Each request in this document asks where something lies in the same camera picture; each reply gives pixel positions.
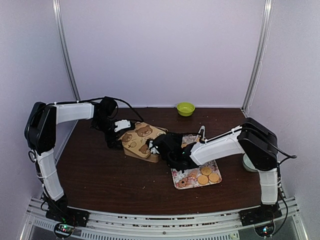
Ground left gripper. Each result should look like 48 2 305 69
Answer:
93 116 124 150

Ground gold cookie tin box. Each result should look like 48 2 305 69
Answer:
123 128 169 164

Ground silver tin lid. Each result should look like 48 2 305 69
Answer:
119 122 168 162

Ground steel kitchen tongs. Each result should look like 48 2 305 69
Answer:
197 125 206 144

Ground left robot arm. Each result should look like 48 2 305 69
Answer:
24 96 131 222

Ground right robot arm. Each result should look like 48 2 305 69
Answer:
147 117 279 221

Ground green plastic bowl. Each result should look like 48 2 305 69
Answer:
176 102 196 117

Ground round golden biscuit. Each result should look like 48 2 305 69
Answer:
208 172 220 183
197 174 209 185

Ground floral cookie tray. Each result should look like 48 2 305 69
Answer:
170 133 222 190

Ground pale ceramic bowl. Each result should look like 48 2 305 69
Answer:
242 154 258 173

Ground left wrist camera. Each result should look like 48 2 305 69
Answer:
114 119 136 133

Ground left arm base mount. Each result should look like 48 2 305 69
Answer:
45 208 90 239

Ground front aluminium rail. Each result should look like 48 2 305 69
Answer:
18 197 310 240

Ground left aluminium frame post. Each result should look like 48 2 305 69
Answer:
52 0 81 101

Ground aluminium frame post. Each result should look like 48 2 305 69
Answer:
241 0 274 116
52 0 81 101

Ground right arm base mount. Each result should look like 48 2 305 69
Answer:
239 207 282 238

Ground right aluminium frame post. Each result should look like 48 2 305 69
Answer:
241 0 274 116

